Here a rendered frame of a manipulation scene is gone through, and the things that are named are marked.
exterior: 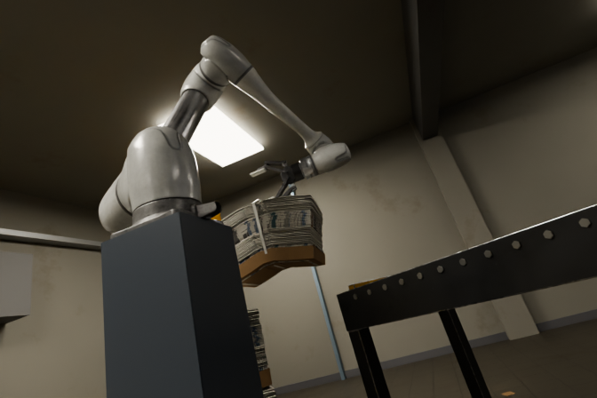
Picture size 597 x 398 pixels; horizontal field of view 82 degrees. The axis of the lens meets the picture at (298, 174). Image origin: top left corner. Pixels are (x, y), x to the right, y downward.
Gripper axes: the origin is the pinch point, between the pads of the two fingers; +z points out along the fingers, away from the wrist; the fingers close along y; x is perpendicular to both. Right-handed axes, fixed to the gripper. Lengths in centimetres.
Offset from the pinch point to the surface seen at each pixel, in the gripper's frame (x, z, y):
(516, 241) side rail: -48, -61, 57
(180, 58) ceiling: 69, 43, -166
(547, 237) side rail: -53, -65, 59
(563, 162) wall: 310, -300, -21
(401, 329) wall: 348, -44, 88
